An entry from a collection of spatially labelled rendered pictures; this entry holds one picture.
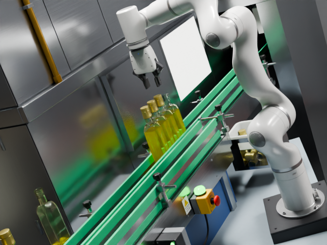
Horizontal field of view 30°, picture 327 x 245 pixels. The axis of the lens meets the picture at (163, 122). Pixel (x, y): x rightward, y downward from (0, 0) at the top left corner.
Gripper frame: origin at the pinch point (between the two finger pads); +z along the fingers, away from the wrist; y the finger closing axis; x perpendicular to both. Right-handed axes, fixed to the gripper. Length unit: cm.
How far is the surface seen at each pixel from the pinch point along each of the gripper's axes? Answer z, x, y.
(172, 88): 14.3, 33.2, -12.4
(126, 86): -0.6, -0.9, -12.0
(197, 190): 36.9, -25.4, 19.6
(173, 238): 38, -54, 23
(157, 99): 6.9, -1.6, 0.8
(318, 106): 71, 126, 21
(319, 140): 86, 112, 21
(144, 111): 6.7, -13.3, 0.7
